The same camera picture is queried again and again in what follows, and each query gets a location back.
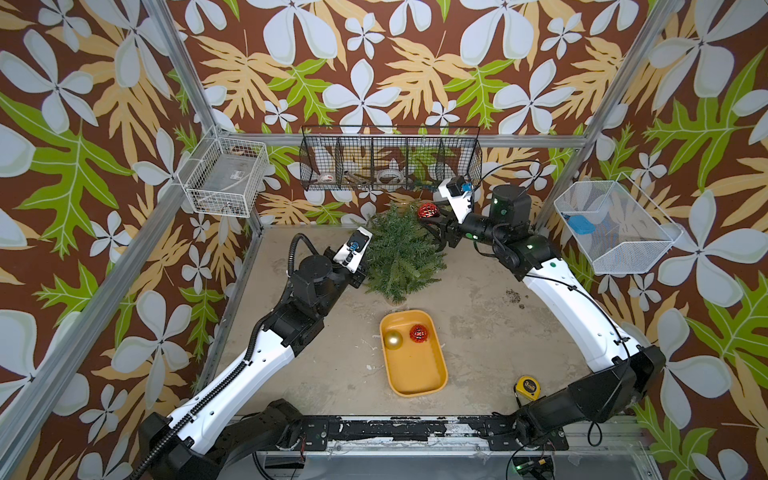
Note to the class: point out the white wire basket left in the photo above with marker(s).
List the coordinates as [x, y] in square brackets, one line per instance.
[222, 175]

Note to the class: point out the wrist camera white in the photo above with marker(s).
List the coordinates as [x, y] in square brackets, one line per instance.
[459, 192]
[351, 254]

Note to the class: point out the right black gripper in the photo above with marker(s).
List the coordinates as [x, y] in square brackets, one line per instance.
[446, 226]

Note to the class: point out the blue object in basket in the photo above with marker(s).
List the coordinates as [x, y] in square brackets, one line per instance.
[580, 225]

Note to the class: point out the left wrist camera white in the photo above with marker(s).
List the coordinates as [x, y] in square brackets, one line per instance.
[351, 254]

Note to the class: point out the white tape roll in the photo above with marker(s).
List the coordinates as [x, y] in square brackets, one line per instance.
[389, 176]

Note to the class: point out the yellow plastic tray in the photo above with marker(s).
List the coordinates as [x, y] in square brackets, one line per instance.
[415, 369]

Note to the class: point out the white mesh basket right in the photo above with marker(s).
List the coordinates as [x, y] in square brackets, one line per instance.
[633, 233]

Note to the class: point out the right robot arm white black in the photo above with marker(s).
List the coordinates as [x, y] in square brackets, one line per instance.
[622, 368]

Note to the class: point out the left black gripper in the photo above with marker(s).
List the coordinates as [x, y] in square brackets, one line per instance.
[354, 277]

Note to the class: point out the black wire basket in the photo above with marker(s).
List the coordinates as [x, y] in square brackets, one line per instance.
[348, 158]

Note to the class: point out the gold ball ornament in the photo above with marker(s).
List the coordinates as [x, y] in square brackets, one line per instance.
[393, 340]

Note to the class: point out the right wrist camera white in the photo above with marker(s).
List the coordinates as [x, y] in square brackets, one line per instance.
[459, 192]

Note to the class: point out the small green christmas tree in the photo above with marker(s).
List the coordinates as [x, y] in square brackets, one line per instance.
[402, 258]

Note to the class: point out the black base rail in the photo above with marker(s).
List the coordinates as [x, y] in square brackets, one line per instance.
[315, 433]

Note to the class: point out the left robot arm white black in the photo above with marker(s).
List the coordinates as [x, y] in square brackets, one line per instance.
[180, 443]

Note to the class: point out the red faceted ball ornament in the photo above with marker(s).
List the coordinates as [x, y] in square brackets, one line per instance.
[428, 211]

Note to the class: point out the yellow tape measure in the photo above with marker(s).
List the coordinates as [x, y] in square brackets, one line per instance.
[528, 387]

